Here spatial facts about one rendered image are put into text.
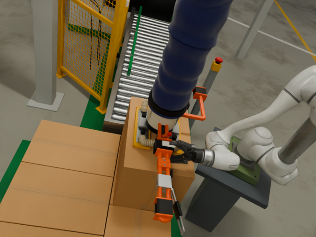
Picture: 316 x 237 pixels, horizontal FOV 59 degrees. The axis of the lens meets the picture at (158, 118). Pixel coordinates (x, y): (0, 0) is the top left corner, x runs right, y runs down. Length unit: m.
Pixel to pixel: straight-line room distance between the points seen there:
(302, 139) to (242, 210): 1.41
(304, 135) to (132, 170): 0.90
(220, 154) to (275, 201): 1.71
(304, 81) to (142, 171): 0.91
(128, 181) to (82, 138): 0.66
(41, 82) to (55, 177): 1.32
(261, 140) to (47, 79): 2.05
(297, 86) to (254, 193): 0.83
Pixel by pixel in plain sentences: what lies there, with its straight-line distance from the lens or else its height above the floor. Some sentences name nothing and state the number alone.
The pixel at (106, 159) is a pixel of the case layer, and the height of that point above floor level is 0.54.
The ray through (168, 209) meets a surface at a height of 1.10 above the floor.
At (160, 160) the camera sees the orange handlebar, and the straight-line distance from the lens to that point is 1.39.
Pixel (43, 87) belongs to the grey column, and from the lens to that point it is 3.04.
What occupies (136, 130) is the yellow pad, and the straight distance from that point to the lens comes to 1.67.
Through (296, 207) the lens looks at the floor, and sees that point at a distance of 3.27.
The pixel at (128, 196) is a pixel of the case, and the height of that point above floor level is 0.67.
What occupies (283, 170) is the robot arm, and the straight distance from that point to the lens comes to 1.82.
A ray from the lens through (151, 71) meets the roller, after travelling 3.00.
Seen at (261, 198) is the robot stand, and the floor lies 0.75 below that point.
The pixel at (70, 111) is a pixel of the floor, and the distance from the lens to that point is 3.13.
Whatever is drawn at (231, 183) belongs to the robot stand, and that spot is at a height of 0.75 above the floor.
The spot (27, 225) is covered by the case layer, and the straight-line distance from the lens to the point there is 1.79.
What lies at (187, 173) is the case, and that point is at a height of 0.94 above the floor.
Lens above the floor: 2.14
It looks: 41 degrees down
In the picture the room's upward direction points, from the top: 19 degrees clockwise
